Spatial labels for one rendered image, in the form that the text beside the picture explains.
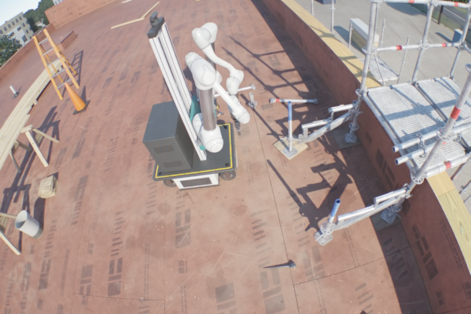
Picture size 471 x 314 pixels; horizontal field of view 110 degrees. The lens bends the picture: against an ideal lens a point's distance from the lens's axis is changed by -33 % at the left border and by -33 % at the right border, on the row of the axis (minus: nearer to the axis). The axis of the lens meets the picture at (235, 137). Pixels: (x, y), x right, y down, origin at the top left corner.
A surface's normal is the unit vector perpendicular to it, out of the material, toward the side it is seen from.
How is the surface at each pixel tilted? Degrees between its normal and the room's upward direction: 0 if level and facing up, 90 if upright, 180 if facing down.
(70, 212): 0
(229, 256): 0
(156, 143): 90
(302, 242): 0
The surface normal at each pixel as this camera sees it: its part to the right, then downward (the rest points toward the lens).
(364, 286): -0.18, -0.67
